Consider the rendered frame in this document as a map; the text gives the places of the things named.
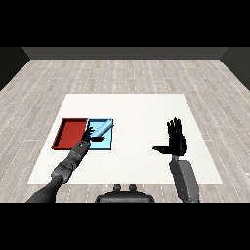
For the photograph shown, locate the light blue can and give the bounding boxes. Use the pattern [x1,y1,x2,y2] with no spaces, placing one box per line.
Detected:
[90,118,115,139]

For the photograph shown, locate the light blue shallow open box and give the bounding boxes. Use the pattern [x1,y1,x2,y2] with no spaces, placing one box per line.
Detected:
[85,117,114,151]

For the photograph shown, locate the red shallow open box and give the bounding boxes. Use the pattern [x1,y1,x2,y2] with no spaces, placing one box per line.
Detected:
[51,117,90,151]

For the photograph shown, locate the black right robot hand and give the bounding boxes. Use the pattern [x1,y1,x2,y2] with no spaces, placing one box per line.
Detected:
[151,116,188,157]

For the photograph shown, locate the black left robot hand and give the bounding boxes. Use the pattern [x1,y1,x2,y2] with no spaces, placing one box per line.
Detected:
[81,126,106,143]

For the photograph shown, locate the dark grey robot body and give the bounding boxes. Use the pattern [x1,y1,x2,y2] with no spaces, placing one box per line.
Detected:
[95,184,156,204]

